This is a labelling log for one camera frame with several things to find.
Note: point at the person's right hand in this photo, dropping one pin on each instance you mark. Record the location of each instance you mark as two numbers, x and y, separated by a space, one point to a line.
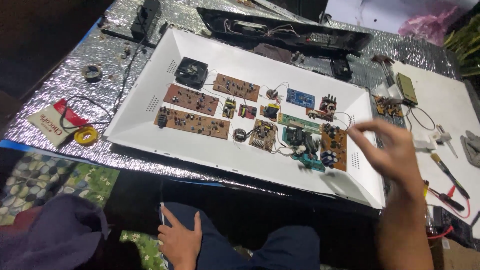
397 157

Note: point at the yellow tape roll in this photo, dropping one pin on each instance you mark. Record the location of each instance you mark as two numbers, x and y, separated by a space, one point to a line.
79 135

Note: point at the brown board with capacitors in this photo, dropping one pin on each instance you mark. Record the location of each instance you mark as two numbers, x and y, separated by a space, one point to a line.
333 148

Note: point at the red and black test probes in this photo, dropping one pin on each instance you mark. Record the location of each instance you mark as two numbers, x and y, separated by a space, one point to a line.
448 200

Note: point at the black television casing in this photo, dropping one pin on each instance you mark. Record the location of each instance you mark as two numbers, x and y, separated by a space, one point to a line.
285 33

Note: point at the white plastic plug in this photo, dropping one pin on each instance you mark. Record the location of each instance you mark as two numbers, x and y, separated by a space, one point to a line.
425 141

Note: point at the black speaker box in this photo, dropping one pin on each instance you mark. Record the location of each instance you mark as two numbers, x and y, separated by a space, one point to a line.
145 18

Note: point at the brown board with heatsink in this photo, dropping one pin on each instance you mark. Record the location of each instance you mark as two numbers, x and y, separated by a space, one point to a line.
263 135

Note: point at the silver foil mat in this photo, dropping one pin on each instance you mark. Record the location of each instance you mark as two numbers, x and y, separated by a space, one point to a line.
56 93

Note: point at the green floral mat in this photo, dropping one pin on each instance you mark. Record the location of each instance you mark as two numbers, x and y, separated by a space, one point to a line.
56 180

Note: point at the teal circuit board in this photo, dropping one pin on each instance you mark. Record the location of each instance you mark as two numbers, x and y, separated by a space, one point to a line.
305 148

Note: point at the blue circuit board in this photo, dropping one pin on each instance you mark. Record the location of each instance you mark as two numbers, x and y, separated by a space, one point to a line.
300 98

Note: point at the small red circuit board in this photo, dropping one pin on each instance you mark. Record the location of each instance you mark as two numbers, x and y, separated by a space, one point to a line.
247 111

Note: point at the green plant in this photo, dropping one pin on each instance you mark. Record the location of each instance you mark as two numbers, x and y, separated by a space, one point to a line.
465 45

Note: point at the black cooling fan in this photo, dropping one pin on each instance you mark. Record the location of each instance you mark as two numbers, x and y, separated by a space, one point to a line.
191 73

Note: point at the grey tape roll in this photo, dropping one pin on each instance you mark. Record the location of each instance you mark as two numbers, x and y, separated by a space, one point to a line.
92 72

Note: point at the cardboard box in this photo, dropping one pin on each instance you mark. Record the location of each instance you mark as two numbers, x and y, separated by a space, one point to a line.
457 257

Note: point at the purple cloth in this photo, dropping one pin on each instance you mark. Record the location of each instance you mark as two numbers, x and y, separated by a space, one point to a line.
52 236

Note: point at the white plastic tray panel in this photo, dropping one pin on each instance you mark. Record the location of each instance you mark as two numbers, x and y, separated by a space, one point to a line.
225 165

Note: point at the grey glove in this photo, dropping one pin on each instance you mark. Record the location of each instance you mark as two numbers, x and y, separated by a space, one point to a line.
471 148

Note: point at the person's left hand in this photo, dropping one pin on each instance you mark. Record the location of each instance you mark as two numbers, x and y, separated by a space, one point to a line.
182 243

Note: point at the metal tweezers tool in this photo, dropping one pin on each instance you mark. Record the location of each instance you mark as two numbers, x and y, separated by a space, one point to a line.
447 139

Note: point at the small yellow-green circuit board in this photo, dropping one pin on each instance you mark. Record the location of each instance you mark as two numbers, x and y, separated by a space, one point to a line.
229 108

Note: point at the red and white packet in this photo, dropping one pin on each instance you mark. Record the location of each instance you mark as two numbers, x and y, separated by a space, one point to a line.
48 123

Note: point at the green strip circuit board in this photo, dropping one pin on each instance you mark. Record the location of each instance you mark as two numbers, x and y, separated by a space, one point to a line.
298 122

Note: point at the black square part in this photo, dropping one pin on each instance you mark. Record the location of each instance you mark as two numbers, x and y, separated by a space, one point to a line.
341 69

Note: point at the red coil circuit board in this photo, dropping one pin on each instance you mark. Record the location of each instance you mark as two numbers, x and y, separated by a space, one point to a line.
325 108

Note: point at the white sheet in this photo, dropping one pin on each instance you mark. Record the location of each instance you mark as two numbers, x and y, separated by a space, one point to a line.
450 108

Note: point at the long brown circuit board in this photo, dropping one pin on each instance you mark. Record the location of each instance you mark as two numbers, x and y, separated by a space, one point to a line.
193 123

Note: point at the small copper coil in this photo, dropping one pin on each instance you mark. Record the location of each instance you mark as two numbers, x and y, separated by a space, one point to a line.
272 94

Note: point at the person's navy trouser leg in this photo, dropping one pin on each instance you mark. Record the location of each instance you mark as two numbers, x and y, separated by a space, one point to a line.
277 251

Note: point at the small brown circuit board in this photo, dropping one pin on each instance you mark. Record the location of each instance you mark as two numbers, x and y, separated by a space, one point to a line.
388 107

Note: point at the person's right fingers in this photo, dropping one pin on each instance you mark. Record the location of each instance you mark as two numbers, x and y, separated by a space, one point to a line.
363 140

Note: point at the pink plastic bag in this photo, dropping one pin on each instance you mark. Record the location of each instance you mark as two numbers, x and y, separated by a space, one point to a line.
427 26

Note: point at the yellow transformer board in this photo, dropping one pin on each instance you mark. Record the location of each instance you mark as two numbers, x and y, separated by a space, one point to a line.
270 111

